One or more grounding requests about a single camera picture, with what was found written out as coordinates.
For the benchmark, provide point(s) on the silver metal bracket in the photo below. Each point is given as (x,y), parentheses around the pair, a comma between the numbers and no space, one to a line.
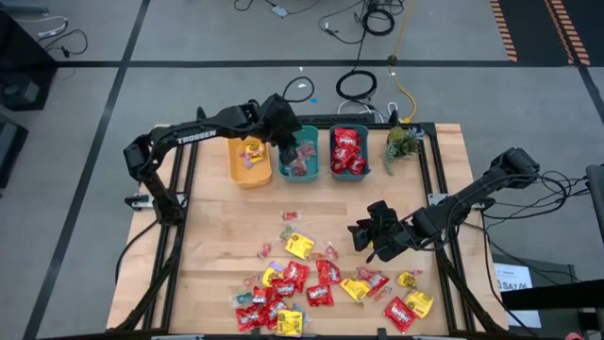
(139,201)
(438,198)

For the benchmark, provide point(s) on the teal plastic basket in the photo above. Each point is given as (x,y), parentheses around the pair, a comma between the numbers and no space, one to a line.
(311,172)

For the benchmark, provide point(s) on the artificial succulent plant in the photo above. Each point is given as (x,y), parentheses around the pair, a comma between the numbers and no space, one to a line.
(401,144)

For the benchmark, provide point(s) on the grey-blue plastic basket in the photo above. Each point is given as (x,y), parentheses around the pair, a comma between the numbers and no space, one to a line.
(363,141)

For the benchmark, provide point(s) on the clear wrapper teal candy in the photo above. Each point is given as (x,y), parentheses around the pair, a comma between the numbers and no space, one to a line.
(243,298)
(306,314)

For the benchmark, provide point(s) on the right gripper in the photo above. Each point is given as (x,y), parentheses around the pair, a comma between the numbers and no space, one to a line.
(391,236)

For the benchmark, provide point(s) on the yellow plastic basket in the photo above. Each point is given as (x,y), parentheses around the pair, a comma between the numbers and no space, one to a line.
(250,177)

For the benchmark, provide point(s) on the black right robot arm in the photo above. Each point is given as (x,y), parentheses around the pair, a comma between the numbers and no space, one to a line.
(472,198)

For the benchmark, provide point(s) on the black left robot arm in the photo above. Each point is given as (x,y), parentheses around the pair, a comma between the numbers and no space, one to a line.
(198,134)

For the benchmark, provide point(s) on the black bar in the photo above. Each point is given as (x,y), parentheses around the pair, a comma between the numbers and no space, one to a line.
(552,294)

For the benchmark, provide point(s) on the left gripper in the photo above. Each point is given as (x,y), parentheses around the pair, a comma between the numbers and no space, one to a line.
(280,118)

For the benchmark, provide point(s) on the black furniture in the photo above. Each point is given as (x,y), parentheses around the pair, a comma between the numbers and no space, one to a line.
(11,151)

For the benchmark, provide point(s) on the yellow candy bag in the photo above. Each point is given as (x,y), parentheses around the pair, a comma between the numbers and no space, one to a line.
(289,323)
(299,245)
(355,289)
(419,303)
(407,280)
(272,275)

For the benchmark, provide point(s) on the red Skittles bag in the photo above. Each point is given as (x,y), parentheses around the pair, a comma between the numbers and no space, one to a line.
(337,166)
(248,317)
(399,314)
(261,295)
(320,295)
(273,311)
(347,137)
(283,287)
(328,272)
(357,165)
(296,274)
(342,153)
(377,282)

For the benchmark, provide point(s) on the white paper sign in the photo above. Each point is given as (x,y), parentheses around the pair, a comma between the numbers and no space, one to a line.
(514,283)

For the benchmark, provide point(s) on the black cabinet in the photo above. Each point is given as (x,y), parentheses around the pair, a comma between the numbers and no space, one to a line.
(23,61)

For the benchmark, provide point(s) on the clear wrapper green candy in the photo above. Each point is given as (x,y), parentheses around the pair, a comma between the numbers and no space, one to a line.
(286,232)

